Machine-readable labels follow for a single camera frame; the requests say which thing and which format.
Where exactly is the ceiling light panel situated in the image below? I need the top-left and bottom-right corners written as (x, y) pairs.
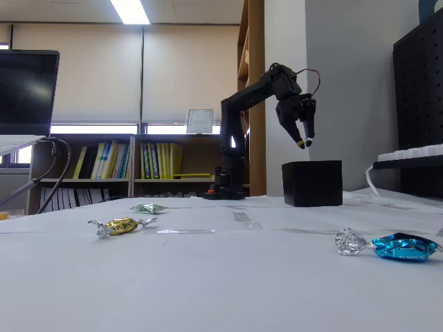
top-left (109, 0), bottom-right (151, 25)

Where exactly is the red black white servo cable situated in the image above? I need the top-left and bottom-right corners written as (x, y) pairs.
top-left (290, 68), bottom-right (321, 96)

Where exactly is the grey thick cable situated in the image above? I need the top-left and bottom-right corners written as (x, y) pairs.
top-left (0, 140), bottom-right (60, 205)

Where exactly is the black square container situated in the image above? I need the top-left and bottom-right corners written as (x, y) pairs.
top-left (281, 160), bottom-right (343, 208)

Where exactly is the white power strip cable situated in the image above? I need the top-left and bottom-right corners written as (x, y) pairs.
top-left (365, 165), bottom-right (386, 198)

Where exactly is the framed white certificate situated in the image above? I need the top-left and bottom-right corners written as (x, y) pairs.
top-left (186, 108), bottom-right (215, 135)

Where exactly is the blue panel behind pegboard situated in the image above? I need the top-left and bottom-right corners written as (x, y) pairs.
top-left (417, 0), bottom-right (443, 25)

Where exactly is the white power strip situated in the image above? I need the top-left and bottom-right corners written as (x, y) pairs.
top-left (377, 143), bottom-right (443, 163)

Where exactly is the beige roller blind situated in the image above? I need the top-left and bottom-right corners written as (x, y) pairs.
top-left (142, 23), bottom-right (242, 122)
top-left (12, 23), bottom-right (143, 123)

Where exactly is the gold foil candy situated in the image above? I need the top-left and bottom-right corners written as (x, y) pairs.
top-left (87, 216), bottom-right (159, 240)

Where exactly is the flat lying yellow book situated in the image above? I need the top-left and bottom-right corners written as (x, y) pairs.
top-left (172, 172), bottom-right (212, 180)

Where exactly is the black laptop plug cable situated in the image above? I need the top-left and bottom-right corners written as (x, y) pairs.
top-left (34, 137), bottom-right (73, 215)

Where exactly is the black pegboard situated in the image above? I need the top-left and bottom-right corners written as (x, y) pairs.
top-left (392, 12), bottom-right (443, 200)

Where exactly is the silver wrapped candy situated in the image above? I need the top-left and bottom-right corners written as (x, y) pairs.
top-left (129, 203), bottom-right (169, 214)

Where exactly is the wide yellow binder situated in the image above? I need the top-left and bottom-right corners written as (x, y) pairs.
top-left (170, 142), bottom-right (185, 179)

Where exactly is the blue foil candy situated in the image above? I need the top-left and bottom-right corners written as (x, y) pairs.
top-left (334, 227), bottom-right (443, 264)

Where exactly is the white paper table cover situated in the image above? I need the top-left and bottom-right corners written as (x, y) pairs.
top-left (0, 188), bottom-right (443, 332)

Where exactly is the tall wooden shelf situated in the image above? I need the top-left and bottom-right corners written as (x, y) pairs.
top-left (237, 0), bottom-right (266, 197)

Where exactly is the black laptop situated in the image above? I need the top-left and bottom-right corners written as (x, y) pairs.
top-left (0, 49), bottom-right (61, 157)

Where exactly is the low wooden bookshelf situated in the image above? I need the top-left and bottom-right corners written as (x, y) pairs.
top-left (29, 133), bottom-right (251, 215)

